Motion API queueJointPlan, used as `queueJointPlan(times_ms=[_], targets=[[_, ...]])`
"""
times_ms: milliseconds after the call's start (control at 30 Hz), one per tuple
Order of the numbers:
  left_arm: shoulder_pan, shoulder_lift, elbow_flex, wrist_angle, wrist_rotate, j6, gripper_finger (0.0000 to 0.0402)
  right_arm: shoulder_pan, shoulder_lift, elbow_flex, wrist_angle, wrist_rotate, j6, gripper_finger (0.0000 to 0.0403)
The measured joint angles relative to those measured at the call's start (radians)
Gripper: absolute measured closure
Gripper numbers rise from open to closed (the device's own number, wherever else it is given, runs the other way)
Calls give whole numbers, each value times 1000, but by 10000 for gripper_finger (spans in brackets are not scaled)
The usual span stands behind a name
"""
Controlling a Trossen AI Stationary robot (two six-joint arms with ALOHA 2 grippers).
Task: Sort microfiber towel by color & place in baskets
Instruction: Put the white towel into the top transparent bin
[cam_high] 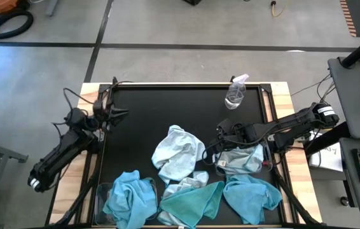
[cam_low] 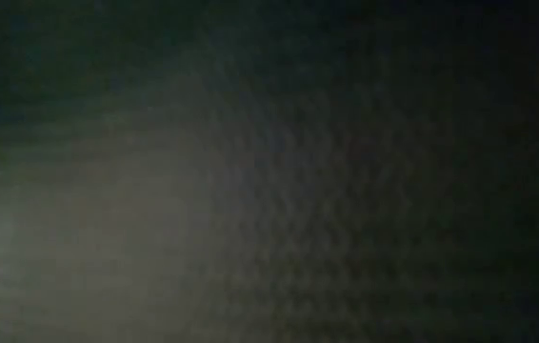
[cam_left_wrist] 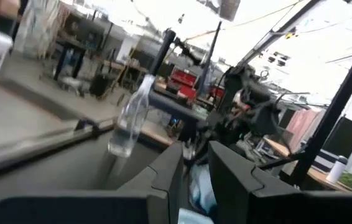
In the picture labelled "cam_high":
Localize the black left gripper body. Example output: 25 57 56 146
92 100 114 132

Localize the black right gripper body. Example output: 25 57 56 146
229 121 259 148

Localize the teal microfiber towel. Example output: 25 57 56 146
157 181 225 229

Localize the clear spray bottle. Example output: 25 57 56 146
224 73 250 110

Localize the clear plastic basket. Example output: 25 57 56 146
213 139 274 177
93 177 158 227

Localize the black rig strut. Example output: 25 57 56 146
52 160 101 227
273 173 319 227

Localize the black desk support pole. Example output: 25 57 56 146
303 121 351 156

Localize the white paper sheet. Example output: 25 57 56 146
308 142 345 172

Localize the gray desk top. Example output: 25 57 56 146
328 57 360 141

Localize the gray metal leg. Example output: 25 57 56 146
45 0 60 17

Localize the black table frame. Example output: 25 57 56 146
83 81 295 229

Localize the yellow floor cable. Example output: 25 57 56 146
270 0 286 18

